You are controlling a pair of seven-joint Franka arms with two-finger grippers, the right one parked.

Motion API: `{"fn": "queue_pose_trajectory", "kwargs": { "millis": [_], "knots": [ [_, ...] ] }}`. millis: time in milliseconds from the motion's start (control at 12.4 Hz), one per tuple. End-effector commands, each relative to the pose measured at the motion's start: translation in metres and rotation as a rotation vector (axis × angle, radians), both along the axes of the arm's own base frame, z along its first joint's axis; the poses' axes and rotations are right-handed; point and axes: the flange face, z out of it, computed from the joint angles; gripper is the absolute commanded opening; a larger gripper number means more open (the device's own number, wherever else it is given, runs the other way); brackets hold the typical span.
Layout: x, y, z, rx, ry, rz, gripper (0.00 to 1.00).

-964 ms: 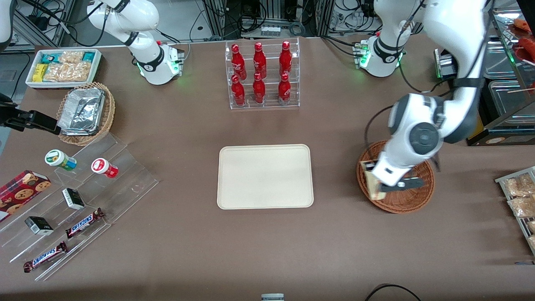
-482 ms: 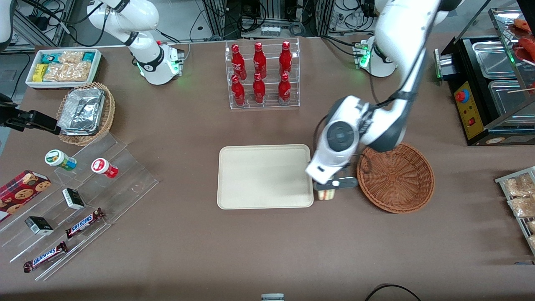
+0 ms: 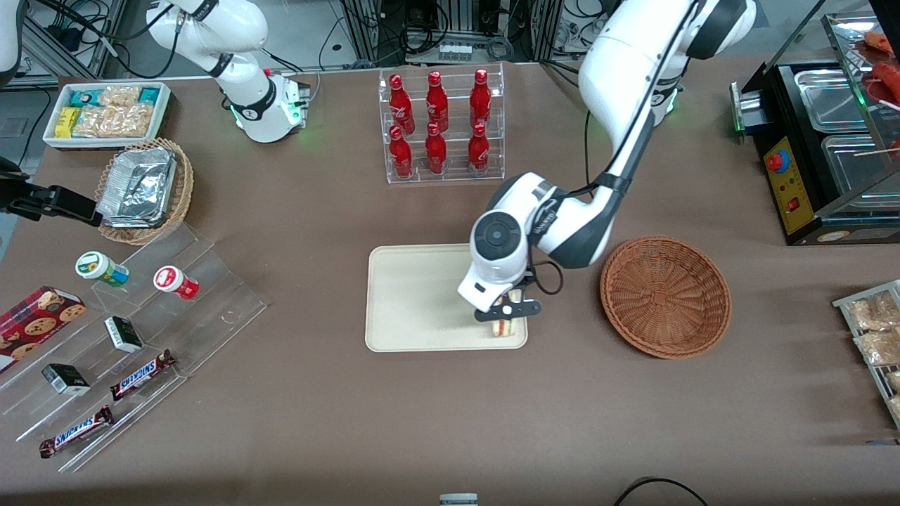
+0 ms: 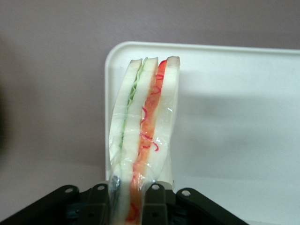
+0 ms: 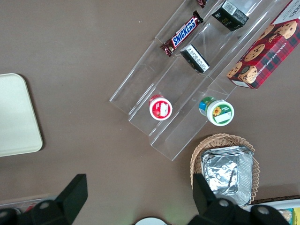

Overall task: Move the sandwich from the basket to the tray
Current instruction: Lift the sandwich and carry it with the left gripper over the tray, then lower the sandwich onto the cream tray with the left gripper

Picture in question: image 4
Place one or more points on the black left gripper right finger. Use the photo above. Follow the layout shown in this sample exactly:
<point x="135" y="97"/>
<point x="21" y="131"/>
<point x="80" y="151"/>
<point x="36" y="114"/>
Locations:
<point x="154" y="206"/>

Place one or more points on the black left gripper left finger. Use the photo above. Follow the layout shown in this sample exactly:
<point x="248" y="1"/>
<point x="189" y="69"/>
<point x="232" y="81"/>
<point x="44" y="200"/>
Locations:
<point x="98" y="206"/>

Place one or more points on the triangle sandwich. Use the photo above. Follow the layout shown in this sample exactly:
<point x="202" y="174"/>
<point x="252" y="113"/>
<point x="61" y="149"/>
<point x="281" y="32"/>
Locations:
<point x="131" y="131"/>

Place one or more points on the cream rectangular tray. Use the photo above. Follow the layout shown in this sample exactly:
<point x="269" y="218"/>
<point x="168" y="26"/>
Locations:
<point x="234" y="117"/>

